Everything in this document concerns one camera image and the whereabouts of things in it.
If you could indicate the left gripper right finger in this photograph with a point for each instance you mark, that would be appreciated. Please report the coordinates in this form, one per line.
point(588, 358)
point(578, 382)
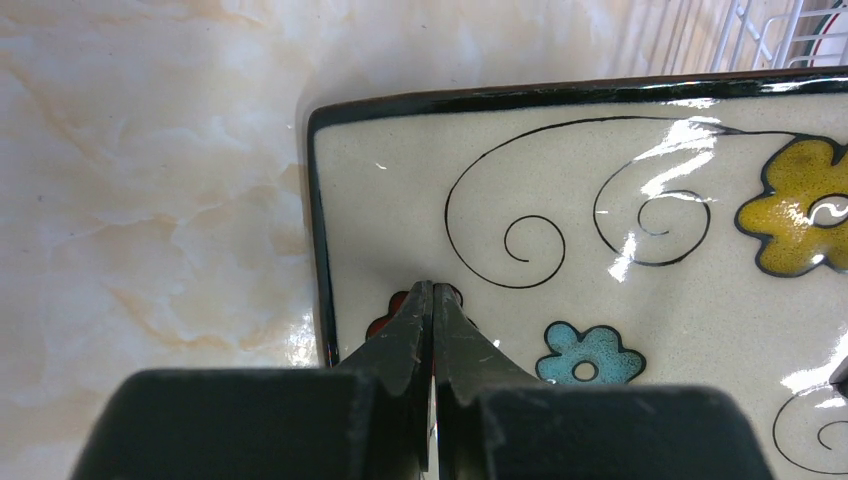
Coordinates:
point(496, 421)

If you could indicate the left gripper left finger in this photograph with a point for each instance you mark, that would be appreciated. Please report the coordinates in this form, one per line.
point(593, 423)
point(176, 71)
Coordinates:
point(365, 418)

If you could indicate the square floral plate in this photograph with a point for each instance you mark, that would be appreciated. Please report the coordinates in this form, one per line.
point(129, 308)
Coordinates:
point(664, 230)

